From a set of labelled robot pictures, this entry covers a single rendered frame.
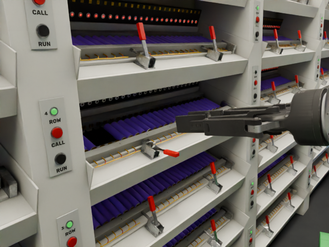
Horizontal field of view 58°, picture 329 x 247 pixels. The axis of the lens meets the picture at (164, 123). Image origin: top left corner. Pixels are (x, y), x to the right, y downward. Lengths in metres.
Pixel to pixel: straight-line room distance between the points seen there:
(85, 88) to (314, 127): 0.35
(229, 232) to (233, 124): 0.72
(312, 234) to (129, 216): 1.16
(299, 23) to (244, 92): 0.74
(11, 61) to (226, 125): 0.31
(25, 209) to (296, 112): 0.42
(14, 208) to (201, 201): 0.52
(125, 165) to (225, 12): 0.61
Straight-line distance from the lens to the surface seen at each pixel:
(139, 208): 0.77
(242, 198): 1.10
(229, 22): 1.01
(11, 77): 0.47
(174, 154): 0.62
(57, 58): 0.49
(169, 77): 0.67
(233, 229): 1.13
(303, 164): 1.74
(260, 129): 0.40
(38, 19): 0.48
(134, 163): 0.63
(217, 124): 0.44
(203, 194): 0.91
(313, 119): 0.40
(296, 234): 1.70
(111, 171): 0.60
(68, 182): 0.53
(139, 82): 0.60
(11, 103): 0.47
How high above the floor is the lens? 0.92
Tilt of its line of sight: 14 degrees down
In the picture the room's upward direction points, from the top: 3 degrees counter-clockwise
